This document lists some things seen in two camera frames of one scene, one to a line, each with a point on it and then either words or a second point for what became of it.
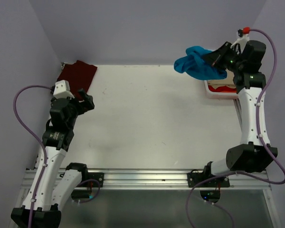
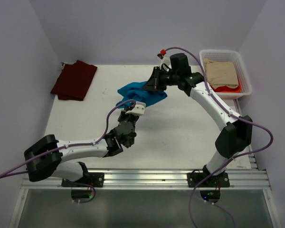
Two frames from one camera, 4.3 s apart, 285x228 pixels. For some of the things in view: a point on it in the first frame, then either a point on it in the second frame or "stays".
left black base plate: [98, 176] stays
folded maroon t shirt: [79, 74] stays
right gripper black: [215, 58] -> [154, 83]
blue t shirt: [193, 64] -> [135, 91]
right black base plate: [194, 176] stays
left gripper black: [83, 106] -> [123, 114]
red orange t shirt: [223, 89] stays
